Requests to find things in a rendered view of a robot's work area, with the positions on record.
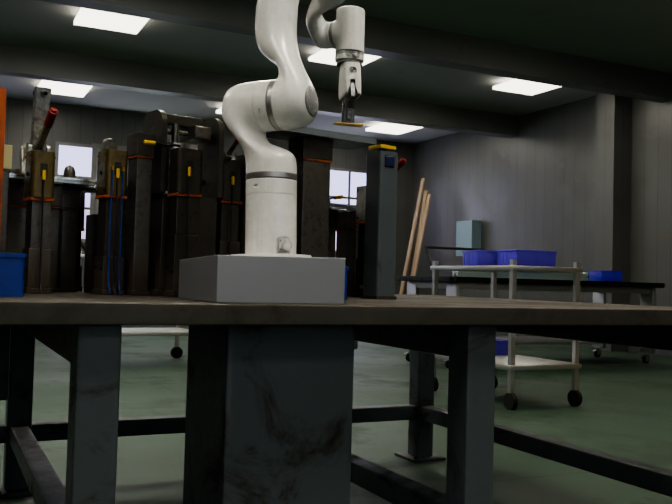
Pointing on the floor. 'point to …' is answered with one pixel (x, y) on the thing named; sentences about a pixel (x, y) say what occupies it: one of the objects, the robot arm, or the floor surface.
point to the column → (268, 414)
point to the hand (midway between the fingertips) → (348, 116)
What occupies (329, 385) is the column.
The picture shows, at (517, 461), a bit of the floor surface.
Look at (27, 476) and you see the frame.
